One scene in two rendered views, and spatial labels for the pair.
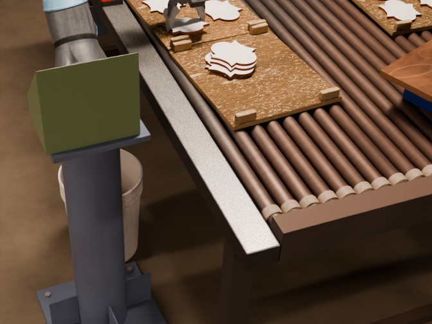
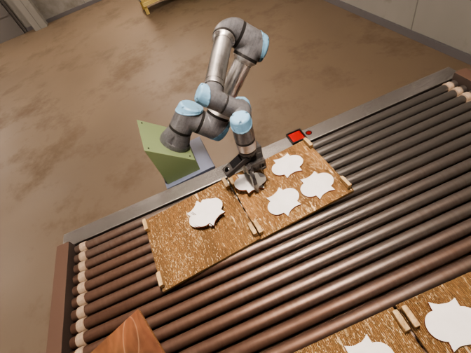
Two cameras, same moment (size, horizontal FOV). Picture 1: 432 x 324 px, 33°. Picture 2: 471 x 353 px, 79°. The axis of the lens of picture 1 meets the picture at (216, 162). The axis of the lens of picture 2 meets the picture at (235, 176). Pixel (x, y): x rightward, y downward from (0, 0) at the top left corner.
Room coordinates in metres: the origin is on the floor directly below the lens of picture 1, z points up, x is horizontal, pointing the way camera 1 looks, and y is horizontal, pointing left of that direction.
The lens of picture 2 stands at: (2.23, -0.62, 1.92)
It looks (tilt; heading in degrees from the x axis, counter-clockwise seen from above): 49 degrees down; 112
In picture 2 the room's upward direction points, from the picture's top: 21 degrees counter-clockwise
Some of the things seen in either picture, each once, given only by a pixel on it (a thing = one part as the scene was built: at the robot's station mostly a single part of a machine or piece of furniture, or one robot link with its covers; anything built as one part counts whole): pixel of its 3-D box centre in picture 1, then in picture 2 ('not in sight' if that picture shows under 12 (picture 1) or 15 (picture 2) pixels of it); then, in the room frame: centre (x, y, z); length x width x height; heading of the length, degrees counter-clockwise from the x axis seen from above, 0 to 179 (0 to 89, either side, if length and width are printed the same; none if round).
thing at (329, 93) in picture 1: (329, 93); (160, 279); (1.67, -0.30, 0.95); 0.06 x 0.02 x 0.03; 120
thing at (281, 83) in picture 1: (252, 74); (198, 229); (1.77, -0.09, 0.93); 0.41 x 0.35 x 0.02; 30
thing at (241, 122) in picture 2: not in sight; (242, 127); (2.02, 0.14, 1.24); 0.09 x 0.08 x 0.11; 97
